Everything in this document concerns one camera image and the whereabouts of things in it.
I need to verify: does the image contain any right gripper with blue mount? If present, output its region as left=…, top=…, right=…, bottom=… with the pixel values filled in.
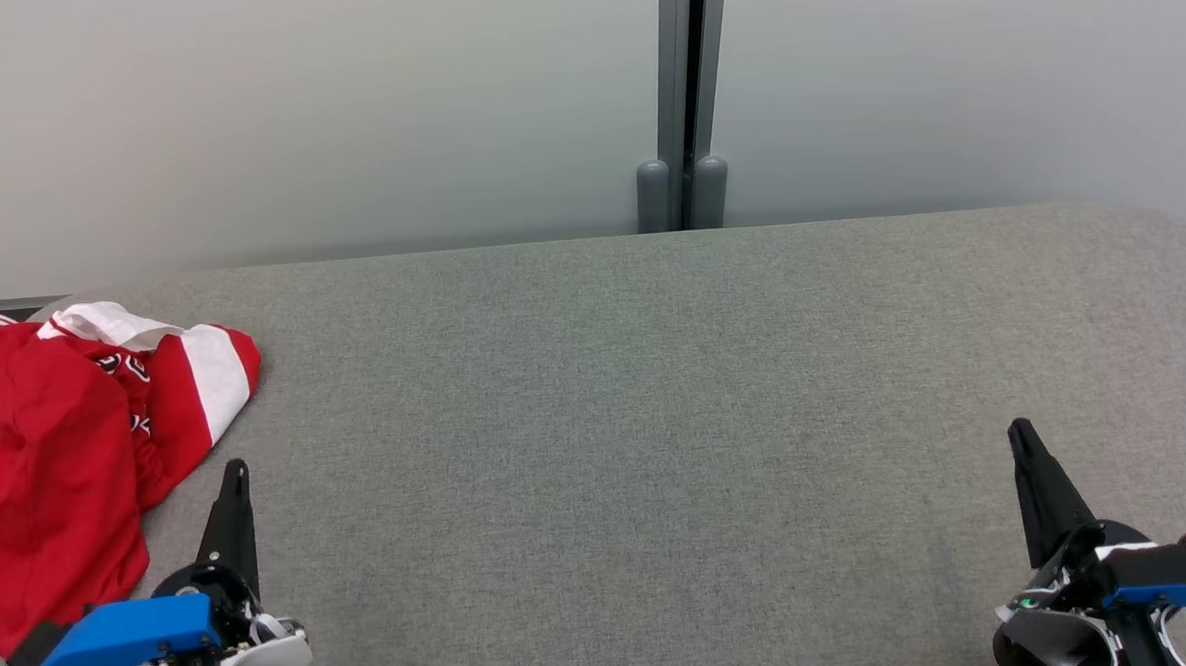
left=1006, top=409, right=1186, bottom=646

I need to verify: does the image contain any grey metal partition post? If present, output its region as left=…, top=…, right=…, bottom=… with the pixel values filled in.
left=627, top=0, right=740, bottom=234

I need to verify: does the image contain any red lettered jersey shirt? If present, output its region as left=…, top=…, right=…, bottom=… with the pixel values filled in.
left=0, top=298, right=202, bottom=660

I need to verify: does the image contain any left gripper with blue mount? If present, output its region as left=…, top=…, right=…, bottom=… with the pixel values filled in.
left=0, top=458, right=270, bottom=666

